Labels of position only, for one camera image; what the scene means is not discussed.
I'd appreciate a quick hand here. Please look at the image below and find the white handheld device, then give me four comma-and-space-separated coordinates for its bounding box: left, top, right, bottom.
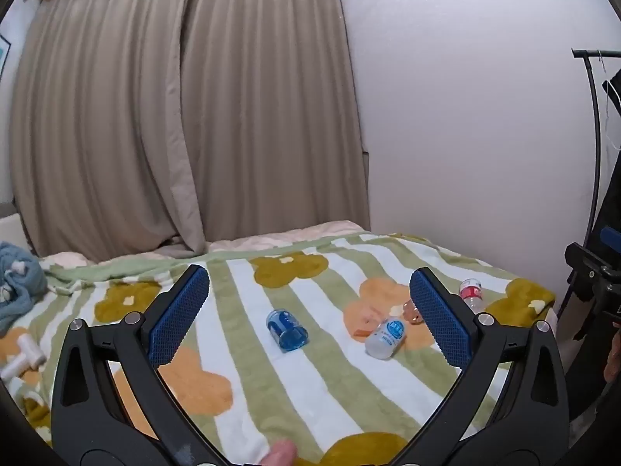
0, 337, 47, 382

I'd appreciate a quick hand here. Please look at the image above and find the striped floral blanket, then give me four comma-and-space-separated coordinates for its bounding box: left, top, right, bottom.
0, 233, 556, 466

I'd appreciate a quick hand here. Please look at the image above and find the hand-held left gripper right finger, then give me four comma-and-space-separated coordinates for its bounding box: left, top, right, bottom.
395, 267, 569, 466

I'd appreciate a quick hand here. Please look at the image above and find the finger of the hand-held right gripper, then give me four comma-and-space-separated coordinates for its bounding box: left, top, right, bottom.
599, 226, 621, 254

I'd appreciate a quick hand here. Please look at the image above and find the beige curtain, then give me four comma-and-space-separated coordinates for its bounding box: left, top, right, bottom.
10, 0, 372, 263

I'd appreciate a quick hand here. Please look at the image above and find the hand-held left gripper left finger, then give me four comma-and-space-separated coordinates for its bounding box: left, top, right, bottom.
51, 264, 229, 466

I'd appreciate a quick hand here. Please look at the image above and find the black clothes rack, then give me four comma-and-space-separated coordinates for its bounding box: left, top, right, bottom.
553, 49, 621, 323

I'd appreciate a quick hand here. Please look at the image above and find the clear bottle with red label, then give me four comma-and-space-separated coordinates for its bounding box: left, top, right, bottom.
458, 279, 486, 314

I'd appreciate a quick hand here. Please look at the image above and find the white bottle with blue label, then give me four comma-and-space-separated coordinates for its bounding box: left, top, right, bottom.
365, 318, 407, 361

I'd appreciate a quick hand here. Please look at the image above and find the blue transparent cup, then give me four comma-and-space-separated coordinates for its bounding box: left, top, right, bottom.
266, 308, 309, 354

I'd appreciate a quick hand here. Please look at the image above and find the blue fluffy cloth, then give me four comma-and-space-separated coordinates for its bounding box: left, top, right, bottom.
0, 242, 49, 336

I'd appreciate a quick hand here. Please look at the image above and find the pink bed sheet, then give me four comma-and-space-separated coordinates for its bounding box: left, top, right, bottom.
39, 221, 374, 269

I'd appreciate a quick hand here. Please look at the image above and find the person's right hand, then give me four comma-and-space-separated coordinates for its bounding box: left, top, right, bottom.
604, 323, 621, 384

